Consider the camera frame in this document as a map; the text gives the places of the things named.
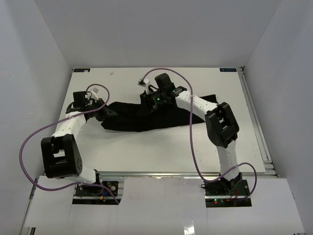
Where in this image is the aluminium front rail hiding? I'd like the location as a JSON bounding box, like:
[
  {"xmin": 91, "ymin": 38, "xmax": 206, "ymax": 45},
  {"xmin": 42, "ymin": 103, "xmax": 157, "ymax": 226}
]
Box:
[{"xmin": 97, "ymin": 170, "xmax": 223, "ymax": 179}]

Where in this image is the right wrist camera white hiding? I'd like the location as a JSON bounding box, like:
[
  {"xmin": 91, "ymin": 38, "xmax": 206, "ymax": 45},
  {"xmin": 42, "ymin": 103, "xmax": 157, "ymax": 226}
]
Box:
[{"xmin": 138, "ymin": 78, "xmax": 151, "ymax": 94}]

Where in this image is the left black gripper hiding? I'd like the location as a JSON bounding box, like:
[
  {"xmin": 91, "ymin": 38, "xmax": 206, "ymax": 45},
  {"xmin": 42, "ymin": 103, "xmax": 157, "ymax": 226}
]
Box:
[{"xmin": 87, "ymin": 98, "xmax": 118, "ymax": 122}]

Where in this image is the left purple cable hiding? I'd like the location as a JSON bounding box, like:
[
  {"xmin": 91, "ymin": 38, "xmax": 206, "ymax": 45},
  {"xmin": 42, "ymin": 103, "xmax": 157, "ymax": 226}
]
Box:
[{"xmin": 19, "ymin": 84, "xmax": 122, "ymax": 205}]

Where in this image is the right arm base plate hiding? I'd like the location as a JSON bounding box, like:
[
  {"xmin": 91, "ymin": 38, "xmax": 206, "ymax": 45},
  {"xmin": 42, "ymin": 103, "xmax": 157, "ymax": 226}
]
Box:
[{"xmin": 201, "ymin": 180, "xmax": 252, "ymax": 208}]

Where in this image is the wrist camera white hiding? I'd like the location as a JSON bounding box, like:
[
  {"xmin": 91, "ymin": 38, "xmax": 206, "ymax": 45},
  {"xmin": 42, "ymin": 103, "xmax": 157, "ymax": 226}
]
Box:
[
  {"xmin": 87, "ymin": 88, "xmax": 99, "ymax": 100},
  {"xmin": 138, "ymin": 78, "xmax": 151, "ymax": 94}
]

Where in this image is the black t-shirt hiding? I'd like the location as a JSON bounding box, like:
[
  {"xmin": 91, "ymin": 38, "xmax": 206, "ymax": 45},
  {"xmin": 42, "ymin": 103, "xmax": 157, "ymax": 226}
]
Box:
[{"xmin": 100, "ymin": 94, "xmax": 219, "ymax": 133}]

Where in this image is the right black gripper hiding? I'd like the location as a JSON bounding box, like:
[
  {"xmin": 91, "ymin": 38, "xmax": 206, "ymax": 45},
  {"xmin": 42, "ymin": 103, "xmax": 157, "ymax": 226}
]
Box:
[{"xmin": 137, "ymin": 90, "xmax": 166, "ymax": 117}]

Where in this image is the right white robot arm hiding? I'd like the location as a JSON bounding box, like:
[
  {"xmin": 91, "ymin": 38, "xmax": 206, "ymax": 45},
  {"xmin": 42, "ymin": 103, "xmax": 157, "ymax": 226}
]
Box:
[{"xmin": 138, "ymin": 73, "xmax": 242, "ymax": 195}]

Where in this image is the right black logo sticker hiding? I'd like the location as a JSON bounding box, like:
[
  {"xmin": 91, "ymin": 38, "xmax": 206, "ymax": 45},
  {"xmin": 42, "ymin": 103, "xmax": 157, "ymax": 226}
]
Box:
[{"xmin": 220, "ymin": 68, "xmax": 237, "ymax": 72}]

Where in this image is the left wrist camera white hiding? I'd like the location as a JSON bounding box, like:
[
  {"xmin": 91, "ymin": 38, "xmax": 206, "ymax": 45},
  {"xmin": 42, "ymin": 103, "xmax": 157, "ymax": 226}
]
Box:
[{"xmin": 87, "ymin": 88, "xmax": 99, "ymax": 100}]

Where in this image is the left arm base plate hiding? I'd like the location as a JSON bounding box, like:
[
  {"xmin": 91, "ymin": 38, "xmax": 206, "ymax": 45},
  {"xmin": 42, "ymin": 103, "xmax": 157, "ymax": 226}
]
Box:
[{"xmin": 72, "ymin": 181, "xmax": 124, "ymax": 205}]

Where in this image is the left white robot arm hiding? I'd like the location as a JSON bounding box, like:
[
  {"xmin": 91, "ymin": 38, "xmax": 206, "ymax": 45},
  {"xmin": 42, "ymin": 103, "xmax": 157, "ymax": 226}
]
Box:
[{"xmin": 41, "ymin": 89, "xmax": 116, "ymax": 195}]

